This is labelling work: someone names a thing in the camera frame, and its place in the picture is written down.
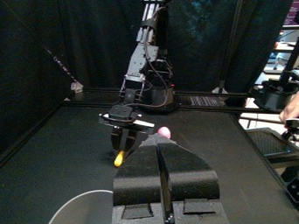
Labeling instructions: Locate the background shelf rack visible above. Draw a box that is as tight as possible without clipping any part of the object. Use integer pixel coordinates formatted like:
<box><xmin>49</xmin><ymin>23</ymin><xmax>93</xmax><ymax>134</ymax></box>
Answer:
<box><xmin>255</xmin><ymin>0</ymin><xmax>299</xmax><ymax>86</ymax></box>

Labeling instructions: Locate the black leader arm handle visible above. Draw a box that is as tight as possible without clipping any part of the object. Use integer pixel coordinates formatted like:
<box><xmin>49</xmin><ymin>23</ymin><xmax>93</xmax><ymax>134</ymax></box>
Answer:
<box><xmin>280</xmin><ymin>117</ymin><xmax>299</xmax><ymax>143</ymax></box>

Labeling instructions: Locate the pink plate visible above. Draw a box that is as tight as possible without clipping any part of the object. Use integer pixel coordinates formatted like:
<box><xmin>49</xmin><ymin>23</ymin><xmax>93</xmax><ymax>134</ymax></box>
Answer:
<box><xmin>48</xmin><ymin>189</ymin><xmax>114</xmax><ymax>224</ymax></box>

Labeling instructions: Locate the white corner bracket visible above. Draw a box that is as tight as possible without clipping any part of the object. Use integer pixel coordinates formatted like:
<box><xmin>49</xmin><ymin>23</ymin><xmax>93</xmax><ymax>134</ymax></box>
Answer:
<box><xmin>69</xmin><ymin>80</ymin><xmax>85</xmax><ymax>94</ymax></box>

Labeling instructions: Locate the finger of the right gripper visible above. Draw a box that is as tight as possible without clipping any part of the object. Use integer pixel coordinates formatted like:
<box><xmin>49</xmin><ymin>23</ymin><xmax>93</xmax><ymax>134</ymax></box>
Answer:
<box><xmin>125</xmin><ymin>129</ymin><xmax>139</xmax><ymax>152</ymax></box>
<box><xmin>109</xmin><ymin>128</ymin><xmax>124</xmax><ymax>153</ymax></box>

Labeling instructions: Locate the yellow orange toy food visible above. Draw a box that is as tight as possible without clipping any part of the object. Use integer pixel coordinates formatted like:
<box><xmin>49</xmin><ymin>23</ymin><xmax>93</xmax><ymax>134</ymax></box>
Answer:
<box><xmin>113</xmin><ymin>150</ymin><xmax>126</xmax><ymax>168</ymax></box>

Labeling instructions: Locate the thin speckled cable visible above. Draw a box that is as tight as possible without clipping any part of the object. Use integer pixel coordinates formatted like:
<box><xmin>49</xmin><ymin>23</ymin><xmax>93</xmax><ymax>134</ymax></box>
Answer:
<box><xmin>42</xmin><ymin>46</ymin><xmax>80</xmax><ymax>84</ymax></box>

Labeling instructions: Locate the black vertical frame pole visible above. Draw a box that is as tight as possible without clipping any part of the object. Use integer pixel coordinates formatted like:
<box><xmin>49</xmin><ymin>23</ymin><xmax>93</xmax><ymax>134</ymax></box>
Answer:
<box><xmin>211</xmin><ymin>0</ymin><xmax>245</xmax><ymax>95</ymax></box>

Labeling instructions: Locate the person's hand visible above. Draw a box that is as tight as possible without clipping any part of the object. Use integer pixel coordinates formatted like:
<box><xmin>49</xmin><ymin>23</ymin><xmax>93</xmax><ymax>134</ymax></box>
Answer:
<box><xmin>277</xmin><ymin>92</ymin><xmax>299</xmax><ymax>123</ymax></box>

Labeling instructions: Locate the black leader arm base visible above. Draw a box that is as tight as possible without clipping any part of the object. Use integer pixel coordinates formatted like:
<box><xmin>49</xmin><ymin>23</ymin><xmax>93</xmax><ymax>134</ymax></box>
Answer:
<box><xmin>249</xmin><ymin>38</ymin><xmax>299</xmax><ymax>114</ymax></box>

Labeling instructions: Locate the black table frame rail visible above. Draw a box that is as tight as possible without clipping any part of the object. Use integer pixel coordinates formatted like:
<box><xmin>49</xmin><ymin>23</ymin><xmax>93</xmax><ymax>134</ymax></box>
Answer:
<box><xmin>60</xmin><ymin>87</ymin><xmax>284</xmax><ymax>116</ymax></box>

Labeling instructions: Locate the black perforated metal platform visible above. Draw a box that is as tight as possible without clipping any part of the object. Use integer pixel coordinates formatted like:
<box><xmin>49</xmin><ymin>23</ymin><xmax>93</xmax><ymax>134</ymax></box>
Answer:
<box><xmin>244</xmin><ymin>127</ymin><xmax>299</xmax><ymax>165</ymax></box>

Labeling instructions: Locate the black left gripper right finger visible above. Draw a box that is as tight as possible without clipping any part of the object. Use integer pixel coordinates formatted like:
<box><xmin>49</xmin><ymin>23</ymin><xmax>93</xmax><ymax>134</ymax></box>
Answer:
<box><xmin>157</xmin><ymin>139</ymin><xmax>221</xmax><ymax>204</ymax></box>

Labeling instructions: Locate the black cloth curtain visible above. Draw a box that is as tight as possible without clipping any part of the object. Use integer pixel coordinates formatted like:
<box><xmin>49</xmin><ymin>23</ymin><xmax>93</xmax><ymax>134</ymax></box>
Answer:
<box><xmin>0</xmin><ymin>0</ymin><xmax>295</xmax><ymax>156</ymax></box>

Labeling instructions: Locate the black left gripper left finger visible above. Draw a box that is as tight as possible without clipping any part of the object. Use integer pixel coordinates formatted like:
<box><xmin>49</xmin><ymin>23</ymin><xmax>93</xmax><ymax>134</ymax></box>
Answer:
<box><xmin>112</xmin><ymin>134</ymin><xmax>164</xmax><ymax>207</ymax></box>

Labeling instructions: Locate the pink toy shrimp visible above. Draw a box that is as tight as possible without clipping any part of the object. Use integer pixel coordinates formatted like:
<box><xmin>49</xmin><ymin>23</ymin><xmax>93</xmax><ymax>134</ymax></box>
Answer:
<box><xmin>156</xmin><ymin>126</ymin><xmax>173</xmax><ymax>140</ymax></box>

